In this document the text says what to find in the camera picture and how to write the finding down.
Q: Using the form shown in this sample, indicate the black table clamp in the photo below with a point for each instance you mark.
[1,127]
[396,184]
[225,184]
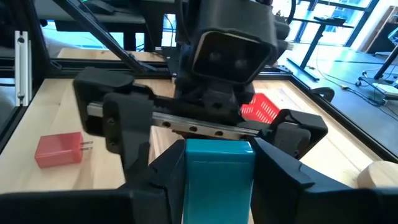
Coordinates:
[325,93]

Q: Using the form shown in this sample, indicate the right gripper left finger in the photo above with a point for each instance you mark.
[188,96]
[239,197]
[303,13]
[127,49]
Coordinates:
[93,207]

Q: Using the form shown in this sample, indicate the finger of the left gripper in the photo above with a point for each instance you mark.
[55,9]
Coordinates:
[290,138]
[130,124]

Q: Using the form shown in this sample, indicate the pink wall charger block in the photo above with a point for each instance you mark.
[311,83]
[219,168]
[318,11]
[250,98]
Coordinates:
[57,149]

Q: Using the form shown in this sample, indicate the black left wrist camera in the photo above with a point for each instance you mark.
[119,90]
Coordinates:
[233,18]

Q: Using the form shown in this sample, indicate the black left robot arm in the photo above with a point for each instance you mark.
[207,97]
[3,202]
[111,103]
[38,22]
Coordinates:
[281,29]

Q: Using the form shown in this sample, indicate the red plastic basket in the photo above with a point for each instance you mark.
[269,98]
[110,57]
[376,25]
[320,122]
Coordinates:
[259,109]

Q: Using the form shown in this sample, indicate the teal power bank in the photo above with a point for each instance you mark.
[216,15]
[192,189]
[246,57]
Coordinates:
[217,180]

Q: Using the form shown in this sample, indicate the black floor stand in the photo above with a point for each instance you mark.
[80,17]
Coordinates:
[312,46]

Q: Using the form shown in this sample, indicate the silver aluminium extrusion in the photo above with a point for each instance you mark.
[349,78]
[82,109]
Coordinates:
[22,68]

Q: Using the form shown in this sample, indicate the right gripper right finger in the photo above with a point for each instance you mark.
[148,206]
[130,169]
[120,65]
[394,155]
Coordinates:
[311,202]

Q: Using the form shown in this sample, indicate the white shade table lamp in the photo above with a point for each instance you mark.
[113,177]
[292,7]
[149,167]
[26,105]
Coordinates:
[379,174]

